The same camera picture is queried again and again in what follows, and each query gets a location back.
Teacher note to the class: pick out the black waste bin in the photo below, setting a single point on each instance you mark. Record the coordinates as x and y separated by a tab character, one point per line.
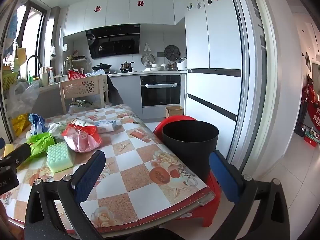
190	155

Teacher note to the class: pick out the checkered printed tablecloth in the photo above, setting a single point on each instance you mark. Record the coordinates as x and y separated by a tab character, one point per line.
140	155

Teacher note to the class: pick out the green dish soap bottle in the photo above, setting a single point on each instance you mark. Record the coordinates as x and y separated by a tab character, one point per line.
30	79

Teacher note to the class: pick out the green plastic bag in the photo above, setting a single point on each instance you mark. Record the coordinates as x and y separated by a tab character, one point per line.
37	142

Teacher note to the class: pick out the white sliding door frame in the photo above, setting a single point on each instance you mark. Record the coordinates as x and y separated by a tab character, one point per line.
260	80

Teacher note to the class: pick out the beige plastic rack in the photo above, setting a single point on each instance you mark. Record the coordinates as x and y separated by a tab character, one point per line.
82	87

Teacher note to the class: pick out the cardboard box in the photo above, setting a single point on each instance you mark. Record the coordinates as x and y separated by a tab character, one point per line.
173	111

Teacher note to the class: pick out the pale crumpled plastic bag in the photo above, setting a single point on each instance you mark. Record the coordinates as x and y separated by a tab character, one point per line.
96	73

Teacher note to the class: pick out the round metal steamer rack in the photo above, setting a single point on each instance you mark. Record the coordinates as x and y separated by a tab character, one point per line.
148	59

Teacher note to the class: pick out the gold foil bag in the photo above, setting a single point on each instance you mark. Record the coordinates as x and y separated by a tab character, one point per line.
20	123

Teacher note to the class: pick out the white bowl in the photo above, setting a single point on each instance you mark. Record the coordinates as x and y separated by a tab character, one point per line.
155	68

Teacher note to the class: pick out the red paper-cut sticker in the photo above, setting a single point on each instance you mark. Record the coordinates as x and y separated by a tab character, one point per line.
97	9
140	3

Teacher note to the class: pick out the yellow sponge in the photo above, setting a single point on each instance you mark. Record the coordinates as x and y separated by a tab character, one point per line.
8	150

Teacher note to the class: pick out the small steel pot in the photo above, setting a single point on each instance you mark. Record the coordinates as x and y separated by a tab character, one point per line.
126	65

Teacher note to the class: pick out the yellow hanging cloth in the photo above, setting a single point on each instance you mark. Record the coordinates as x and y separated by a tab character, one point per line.
21	56

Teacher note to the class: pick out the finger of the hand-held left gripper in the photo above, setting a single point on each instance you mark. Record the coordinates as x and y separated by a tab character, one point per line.
1	143
20	152

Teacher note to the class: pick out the black kitchen faucet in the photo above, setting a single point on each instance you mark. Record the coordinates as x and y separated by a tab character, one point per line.
31	58

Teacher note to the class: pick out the white wall cabinets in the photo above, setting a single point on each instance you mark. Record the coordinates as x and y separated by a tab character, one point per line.
120	12

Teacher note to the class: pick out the clear plastic bag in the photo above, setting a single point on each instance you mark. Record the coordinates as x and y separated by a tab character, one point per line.
21	97

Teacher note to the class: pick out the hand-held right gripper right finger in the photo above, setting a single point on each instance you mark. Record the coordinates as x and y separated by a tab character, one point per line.
225	175

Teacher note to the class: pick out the black wok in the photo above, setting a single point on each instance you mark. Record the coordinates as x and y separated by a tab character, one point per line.
101	67

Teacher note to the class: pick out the red plastic basket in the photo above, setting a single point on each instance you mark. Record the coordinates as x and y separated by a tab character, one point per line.
75	75

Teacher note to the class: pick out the green sponge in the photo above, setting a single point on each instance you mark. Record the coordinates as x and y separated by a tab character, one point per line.
58	156

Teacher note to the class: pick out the yellow-green plastic basket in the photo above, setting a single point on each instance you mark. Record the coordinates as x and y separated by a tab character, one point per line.
10	81

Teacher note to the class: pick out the black range hood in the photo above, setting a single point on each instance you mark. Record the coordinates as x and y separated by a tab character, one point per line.
115	42

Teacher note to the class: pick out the round dark grid plate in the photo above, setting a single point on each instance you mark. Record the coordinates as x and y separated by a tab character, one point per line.
172	52

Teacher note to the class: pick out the white utensil holder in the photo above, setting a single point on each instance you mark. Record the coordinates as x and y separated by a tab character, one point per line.
44	78

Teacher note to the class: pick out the pink red plastic bag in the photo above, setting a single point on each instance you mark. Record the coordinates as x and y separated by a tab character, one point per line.
81	140

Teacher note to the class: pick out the white rice cooker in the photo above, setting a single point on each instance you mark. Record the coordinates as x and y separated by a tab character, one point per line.
182	64

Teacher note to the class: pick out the steel lidded pot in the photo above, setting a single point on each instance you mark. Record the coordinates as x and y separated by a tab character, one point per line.
165	66

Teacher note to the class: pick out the dark hanging cloth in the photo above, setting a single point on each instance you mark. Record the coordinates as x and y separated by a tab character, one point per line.
113	92

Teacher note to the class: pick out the blue white box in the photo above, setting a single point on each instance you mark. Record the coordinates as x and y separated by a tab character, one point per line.
105	126

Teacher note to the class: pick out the white spice rack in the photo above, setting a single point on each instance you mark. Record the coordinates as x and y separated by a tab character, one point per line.
80	63

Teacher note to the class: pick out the green leafy vegetables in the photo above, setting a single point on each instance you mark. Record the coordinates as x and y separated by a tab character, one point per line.
81	104

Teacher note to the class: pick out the printed paper cup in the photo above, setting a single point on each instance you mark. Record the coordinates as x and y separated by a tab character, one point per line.
80	123

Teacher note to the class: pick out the red wall decoration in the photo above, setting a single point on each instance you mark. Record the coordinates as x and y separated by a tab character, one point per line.
312	110

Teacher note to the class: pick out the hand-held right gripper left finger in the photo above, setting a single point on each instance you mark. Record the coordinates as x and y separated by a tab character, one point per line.
90	177

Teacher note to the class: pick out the blue white plastic bag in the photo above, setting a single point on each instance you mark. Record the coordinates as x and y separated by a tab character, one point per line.
37	123

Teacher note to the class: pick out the white hanging plastic bag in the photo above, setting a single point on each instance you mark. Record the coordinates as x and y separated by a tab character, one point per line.
53	52

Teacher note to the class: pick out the white spray bottle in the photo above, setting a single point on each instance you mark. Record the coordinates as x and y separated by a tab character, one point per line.
51	77

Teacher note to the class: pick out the white refrigerator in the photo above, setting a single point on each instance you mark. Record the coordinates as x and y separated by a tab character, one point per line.
220	42

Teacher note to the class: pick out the black built-in oven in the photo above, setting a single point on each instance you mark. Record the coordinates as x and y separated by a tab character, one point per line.
160	96

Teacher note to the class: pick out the red plastic stool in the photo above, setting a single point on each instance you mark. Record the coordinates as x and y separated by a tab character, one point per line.
210	215

